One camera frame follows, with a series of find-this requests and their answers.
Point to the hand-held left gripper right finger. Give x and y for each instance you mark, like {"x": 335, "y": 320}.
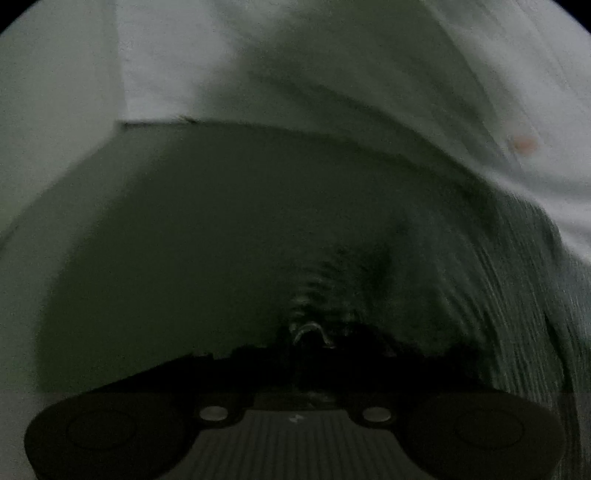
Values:
{"x": 351, "y": 367}

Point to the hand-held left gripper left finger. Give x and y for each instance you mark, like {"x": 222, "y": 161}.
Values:
{"x": 258, "y": 369}

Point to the grey-green towel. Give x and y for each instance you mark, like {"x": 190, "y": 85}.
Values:
{"x": 508, "y": 300}

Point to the pale carrot print sheet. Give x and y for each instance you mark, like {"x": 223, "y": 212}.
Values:
{"x": 369, "y": 69}

